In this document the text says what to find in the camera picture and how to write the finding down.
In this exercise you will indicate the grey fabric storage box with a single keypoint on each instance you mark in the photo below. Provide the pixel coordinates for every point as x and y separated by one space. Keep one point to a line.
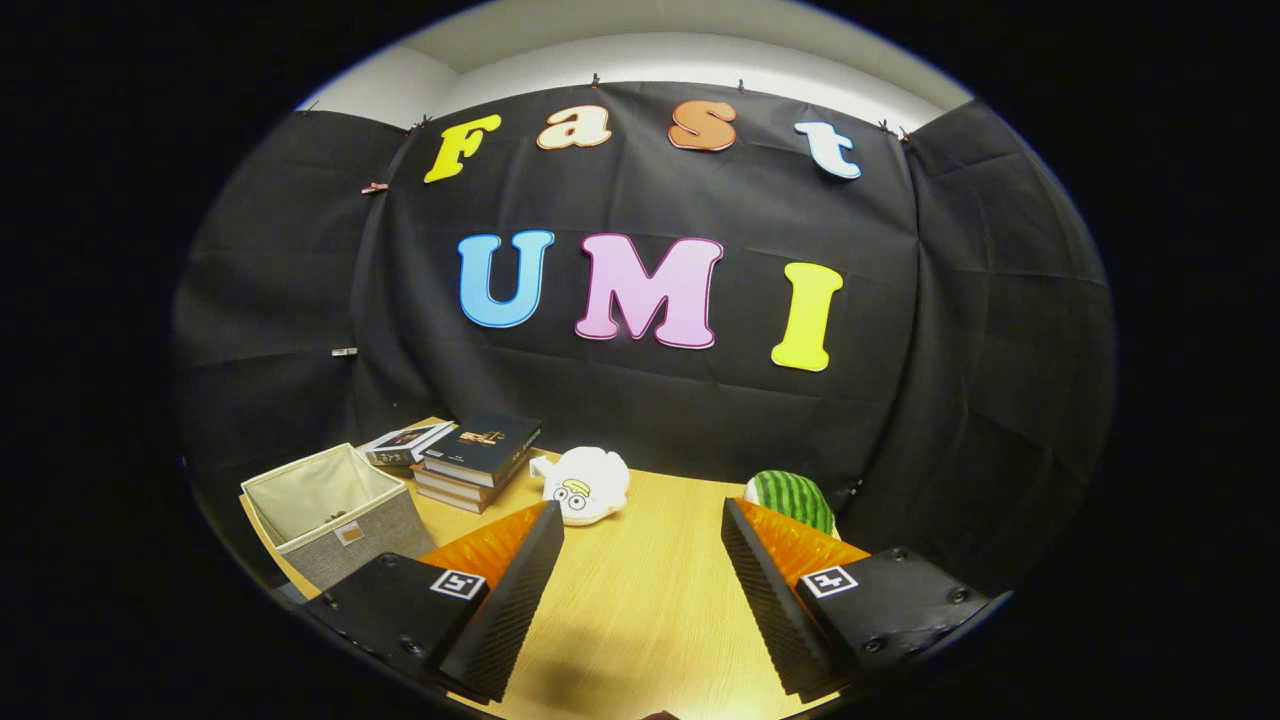
350 550

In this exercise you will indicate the white cover book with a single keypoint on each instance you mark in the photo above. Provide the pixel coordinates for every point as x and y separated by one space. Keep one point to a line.
400 440

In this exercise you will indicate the dark blue book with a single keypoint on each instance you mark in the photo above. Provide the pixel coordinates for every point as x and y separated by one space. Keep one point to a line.
485 440

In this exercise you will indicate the black backdrop cloth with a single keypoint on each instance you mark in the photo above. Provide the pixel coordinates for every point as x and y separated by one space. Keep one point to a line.
650 400

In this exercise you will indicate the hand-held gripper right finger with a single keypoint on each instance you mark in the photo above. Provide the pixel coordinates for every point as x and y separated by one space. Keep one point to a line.
765 610

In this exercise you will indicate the brown cover book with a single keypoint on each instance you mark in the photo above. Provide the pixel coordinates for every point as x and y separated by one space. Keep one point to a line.
455 483
450 498

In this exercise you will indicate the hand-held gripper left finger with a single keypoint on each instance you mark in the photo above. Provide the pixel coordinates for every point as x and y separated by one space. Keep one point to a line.
510 610

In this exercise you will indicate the watermelon slice plush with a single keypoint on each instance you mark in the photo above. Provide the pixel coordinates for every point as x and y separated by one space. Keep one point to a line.
790 495

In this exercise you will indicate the white plush toy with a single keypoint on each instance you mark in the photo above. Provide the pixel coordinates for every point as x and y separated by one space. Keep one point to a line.
600 470

